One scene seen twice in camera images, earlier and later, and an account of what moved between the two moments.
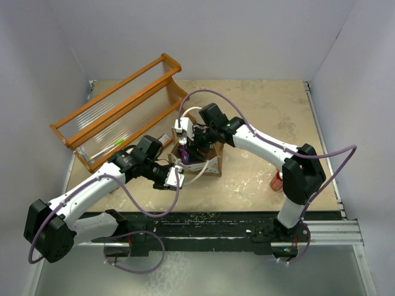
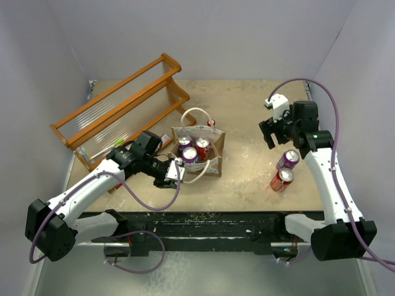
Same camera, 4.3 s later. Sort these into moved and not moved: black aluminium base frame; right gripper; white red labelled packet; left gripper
Moved: right gripper
Not moved: left gripper; white red labelled packet; black aluminium base frame
